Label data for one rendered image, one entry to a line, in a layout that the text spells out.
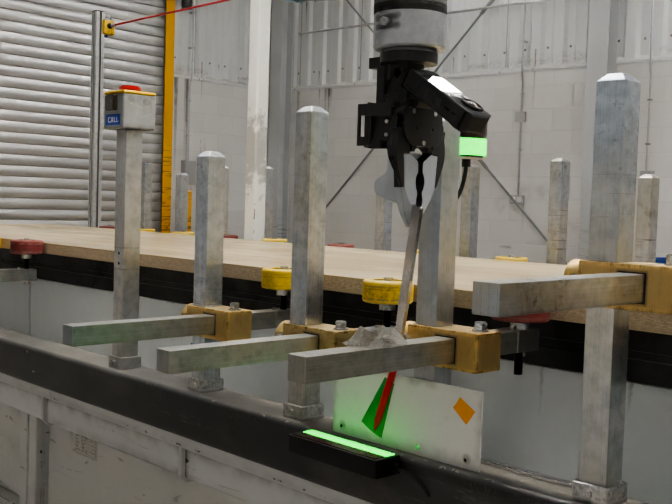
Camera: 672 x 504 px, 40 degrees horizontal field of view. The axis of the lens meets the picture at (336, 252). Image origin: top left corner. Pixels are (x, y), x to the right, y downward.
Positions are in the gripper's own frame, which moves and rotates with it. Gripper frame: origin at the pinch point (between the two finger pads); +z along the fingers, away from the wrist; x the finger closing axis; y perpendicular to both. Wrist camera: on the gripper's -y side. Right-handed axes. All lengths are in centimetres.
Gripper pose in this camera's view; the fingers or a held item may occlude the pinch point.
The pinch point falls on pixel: (415, 217)
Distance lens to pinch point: 114.8
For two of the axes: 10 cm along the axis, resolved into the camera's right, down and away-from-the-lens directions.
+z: -0.3, 10.0, 0.6
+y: -6.9, -0.7, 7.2
